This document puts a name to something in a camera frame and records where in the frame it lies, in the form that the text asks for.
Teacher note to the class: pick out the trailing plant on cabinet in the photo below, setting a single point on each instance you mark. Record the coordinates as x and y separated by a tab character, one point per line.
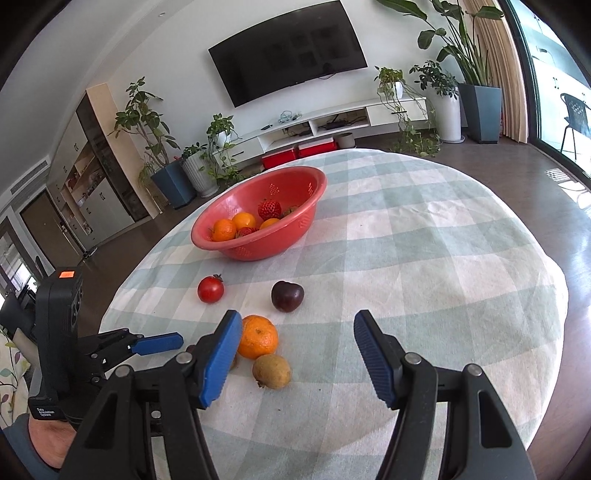
392	76

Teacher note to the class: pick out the floral cloth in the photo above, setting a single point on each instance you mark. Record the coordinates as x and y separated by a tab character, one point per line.
9	383

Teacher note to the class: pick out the trailing pothos plant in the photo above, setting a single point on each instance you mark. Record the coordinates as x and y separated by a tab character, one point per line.
221	127

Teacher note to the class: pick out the display cabinet with shelves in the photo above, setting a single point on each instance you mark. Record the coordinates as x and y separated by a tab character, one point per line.
106	207

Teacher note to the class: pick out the dark purple plum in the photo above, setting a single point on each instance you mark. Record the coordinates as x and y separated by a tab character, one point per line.
287	296

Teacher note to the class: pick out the black balcony chair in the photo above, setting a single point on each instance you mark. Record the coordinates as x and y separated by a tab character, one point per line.
575	115

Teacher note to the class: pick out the stemless tangerine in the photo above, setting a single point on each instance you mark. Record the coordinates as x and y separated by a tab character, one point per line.
259	337

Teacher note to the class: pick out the brown door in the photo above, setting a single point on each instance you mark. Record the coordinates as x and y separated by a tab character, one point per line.
41	226

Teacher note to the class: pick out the wall air vent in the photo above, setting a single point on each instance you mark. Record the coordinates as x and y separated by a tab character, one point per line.
30	177

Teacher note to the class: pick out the small orange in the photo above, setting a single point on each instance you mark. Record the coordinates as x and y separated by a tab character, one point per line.
269	223

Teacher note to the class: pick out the large smooth orange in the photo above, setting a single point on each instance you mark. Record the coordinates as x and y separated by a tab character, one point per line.
244	220

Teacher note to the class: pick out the bushy plant in white pot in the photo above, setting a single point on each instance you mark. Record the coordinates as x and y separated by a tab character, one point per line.
448	117

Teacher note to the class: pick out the small round bin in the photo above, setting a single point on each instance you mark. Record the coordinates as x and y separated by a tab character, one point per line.
345	140

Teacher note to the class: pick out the plant in white ribbed pot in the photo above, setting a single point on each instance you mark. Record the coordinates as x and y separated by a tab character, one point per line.
198	177

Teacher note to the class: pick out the red strawberry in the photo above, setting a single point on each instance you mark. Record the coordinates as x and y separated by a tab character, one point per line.
244	232
269	209

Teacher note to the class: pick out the person's left forearm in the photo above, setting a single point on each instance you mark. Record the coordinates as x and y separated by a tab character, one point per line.
46	438

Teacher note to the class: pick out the brown kiwi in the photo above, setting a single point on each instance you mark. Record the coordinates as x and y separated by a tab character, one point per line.
272	371
234	360

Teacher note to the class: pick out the tall tree in blue pot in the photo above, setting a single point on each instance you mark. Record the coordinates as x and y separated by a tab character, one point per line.
175	184

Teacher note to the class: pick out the wall television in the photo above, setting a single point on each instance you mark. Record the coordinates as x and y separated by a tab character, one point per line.
286	60

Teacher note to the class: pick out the beige curtain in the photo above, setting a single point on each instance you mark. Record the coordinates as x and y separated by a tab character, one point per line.
505	69

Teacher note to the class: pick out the large-leaf plant in dark pot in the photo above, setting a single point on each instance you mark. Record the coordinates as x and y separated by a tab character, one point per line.
480	110

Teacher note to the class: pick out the tangerine with stem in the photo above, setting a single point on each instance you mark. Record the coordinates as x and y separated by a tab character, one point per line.
224	229

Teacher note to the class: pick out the white television cabinet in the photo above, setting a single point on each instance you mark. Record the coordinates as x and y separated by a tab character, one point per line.
388	107

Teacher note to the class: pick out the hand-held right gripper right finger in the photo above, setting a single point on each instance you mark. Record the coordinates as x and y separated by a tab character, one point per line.
376	360

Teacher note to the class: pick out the glass balcony door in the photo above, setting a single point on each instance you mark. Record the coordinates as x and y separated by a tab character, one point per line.
554	69

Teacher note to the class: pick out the black set-top box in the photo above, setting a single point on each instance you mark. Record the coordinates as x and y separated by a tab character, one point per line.
334	124

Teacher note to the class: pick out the red plastic basin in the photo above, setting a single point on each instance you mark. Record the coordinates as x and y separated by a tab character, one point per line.
258	250

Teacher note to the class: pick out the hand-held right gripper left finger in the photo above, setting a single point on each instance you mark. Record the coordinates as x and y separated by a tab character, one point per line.
219	364

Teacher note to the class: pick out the small red tomato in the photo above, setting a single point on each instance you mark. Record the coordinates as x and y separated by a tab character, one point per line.
211	289

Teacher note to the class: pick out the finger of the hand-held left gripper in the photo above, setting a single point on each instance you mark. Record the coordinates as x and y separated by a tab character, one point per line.
159	344

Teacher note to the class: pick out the floor vent grille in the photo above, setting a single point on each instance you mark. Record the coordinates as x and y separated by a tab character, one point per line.
556	174

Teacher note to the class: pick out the red storage box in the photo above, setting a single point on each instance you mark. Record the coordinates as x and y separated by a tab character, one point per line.
316	148
278	159

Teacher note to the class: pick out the dark dining chair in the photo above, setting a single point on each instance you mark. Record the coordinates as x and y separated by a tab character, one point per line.
14	314

